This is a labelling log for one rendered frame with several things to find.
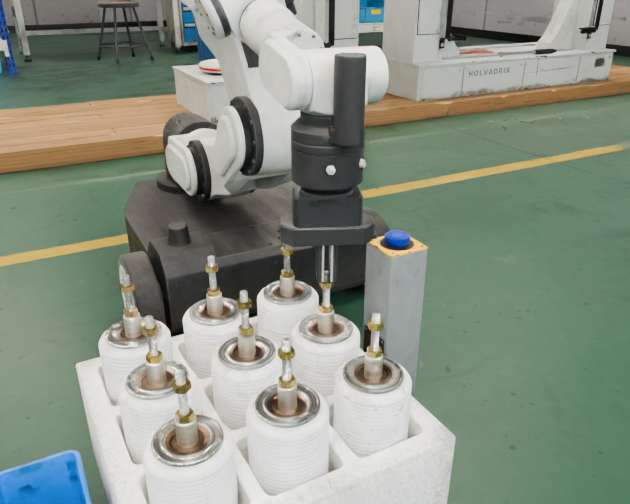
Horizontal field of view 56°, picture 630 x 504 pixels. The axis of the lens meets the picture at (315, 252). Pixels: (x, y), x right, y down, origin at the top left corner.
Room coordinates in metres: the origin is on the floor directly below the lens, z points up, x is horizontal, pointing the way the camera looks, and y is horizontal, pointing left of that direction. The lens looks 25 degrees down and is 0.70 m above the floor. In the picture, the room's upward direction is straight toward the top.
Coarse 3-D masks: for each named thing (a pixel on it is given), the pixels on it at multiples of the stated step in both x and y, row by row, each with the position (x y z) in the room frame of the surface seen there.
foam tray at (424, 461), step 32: (256, 320) 0.84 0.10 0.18; (96, 384) 0.67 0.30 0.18; (96, 416) 0.60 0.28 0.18; (416, 416) 0.60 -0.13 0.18; (96, 448) 0.64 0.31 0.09; (416, 448) 0.55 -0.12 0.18; (448, 448) 0.56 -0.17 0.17; (128, 480) 0.50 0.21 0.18; (256, 480) 0.50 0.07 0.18; (320, 480) 0.50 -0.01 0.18; (352, 480) 0.50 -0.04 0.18; (384, 480) 0.51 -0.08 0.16; (416, 480) 0.54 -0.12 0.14; (448, 480) 0.56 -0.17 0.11
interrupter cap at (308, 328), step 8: (304, 320) 0.72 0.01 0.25; (312, 320) 0.72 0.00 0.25; (336, 320) 0.72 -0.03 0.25; (344, 320) 0.72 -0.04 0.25; (304, 328) 0.70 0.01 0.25; (312, 328) 0.70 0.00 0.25; (336, 328) 0.70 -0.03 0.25; (344, 328) 0.70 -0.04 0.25; (352, 328) 0.70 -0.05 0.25; (304, 336) 0.68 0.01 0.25; (312, 336) 0.68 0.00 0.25; (320, 336) 0.68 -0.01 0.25; (328, 336) 0.68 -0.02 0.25; (336, 336) 0.68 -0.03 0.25; (344, 336) 0.68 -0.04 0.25; (328, 344) 0.66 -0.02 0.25
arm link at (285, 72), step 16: (272, 32) 0.74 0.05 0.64; (288, 32) 0.74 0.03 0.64; (304, 32) 0.76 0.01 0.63; (272, 48) 0.70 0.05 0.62; (288, 48) 0.68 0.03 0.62; (304, 48) 0.77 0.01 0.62; (320, 48) 0.78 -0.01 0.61; (272, 64) 0.70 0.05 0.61; (288, 64) 0.66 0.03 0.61; (304, 64) 0.66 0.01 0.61; (272, 80) 0.70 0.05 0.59; (288, 80) 0.66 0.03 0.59; (304, 80) 0.65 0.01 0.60; (288, 96) 0.66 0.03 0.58; (304, 96) 0.65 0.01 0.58
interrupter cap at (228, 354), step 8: (256, 336) 0.68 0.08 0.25; (224, 344) 0.66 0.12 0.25; (232, 344) 0.66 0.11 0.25; (256, 344) 0.66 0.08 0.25; (264, 344) 0.66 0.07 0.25; (272, 344) 0.66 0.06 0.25; (224, 352) 0.64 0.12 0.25; (232, 352) 0.64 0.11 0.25; (256, 352) 0.64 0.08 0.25; (264, 352) 0.64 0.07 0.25; (272, 352) 0.64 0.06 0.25; (224, 360) 0.62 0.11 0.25; (232, 360) 0.62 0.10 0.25; (240, 360) 0.62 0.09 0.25; (248, 360) 0.62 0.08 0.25; (256, 360) 0.62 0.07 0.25; (264, 360) 0.62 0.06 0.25; (232, 368) 0.61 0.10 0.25; (240, 368) 0.61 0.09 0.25; (248, 368) 0.61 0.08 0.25; (256, 368) 0.61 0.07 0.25
